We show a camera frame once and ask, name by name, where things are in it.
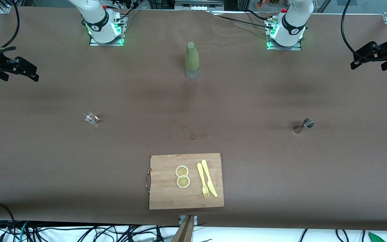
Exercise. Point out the lemon slice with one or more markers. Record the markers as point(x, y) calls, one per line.
point(183, 182)
point(182, 171)

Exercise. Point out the wooden cutting board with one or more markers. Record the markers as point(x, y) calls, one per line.
point(166, 195)

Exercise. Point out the small metal bracket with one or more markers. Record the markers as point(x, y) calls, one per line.
point(195, 219)

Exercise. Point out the yellow plastic fork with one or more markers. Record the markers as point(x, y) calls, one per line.
point(202, 178)

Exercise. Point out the yellow plastic knife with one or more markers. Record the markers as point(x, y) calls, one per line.
point(208, 174)

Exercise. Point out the brown paper table cover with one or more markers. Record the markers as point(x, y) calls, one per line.
point(62, 161)

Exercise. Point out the steel jigger measuring cup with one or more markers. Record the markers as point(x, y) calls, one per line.
point(308, 123)

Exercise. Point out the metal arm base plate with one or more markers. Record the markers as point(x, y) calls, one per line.
point(274, 48)
point(106, 44)

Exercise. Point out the green plastic object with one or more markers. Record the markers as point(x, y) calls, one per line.
point(376, 237)

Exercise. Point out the wooden post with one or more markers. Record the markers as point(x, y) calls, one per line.
point(185, 232)

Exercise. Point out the clear glass shaker cup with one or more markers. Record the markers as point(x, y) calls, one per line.
point(91, 118)

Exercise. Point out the green sleeved glass bottle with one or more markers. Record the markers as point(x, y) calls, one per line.
point(192, 57)

